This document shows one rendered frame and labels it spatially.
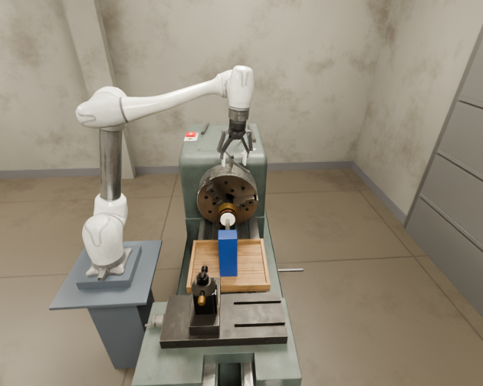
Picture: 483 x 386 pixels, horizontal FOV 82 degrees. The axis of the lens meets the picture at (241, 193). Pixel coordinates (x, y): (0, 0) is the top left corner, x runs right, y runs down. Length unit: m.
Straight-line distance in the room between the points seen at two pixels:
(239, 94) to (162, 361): 1.00
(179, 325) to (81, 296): 0.65
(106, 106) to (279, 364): 1.10
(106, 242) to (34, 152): 3.31
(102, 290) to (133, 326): 0.33
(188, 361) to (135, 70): 3.28
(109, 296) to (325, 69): 3.35
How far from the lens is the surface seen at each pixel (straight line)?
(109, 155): 1.46
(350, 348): 2.27
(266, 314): 1.10
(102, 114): 1.21
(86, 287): 1.62
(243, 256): 1.41
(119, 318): 1.77
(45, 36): 4.09
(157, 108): 1.20
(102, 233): 1.44
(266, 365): 1.06
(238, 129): 1.24
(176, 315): 1.12
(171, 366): 1.08
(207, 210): 1.47
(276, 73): 3.73
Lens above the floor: 1.87
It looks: 32 degrees down
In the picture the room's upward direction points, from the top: straight up
